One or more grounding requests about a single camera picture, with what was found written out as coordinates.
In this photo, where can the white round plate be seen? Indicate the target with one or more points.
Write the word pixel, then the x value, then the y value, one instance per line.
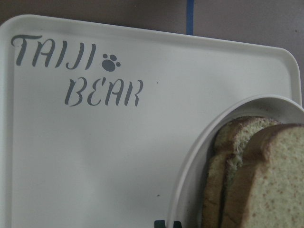
pixel 187 197

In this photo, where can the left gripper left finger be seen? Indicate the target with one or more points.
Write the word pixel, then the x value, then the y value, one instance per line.
pixel 159 224

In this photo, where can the bread slice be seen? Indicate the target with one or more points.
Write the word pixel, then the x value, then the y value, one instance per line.
pixel 228 149
pixel 268 190

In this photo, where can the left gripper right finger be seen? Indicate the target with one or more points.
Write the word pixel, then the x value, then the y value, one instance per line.
pixel 177 224

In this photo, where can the cream bear tray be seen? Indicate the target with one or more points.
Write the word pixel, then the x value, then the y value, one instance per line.
pixel 96 120

